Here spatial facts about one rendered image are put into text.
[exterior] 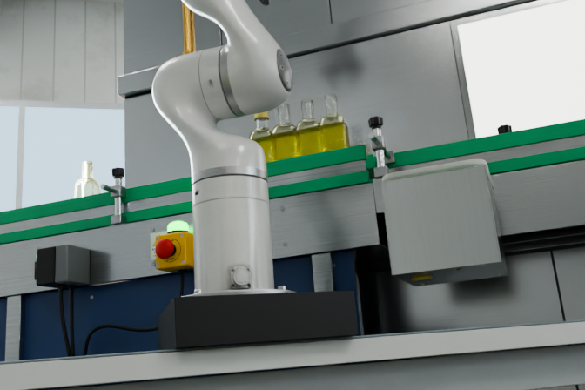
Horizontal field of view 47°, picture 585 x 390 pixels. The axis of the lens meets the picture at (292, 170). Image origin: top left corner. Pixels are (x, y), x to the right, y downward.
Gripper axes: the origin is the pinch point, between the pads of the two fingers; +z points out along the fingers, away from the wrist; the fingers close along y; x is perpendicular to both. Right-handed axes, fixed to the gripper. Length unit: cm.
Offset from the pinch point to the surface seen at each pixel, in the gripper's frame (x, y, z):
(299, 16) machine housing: -32.6, 4.5, 0.4
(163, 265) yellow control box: 26, 26, 52
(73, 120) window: -235, 222, -8
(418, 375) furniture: 47, -24, 70
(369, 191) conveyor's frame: 16, -16, 45
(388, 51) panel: -24.0, -18.7, 15.7
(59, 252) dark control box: 25, 50, 47
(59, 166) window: -220, 229, 20
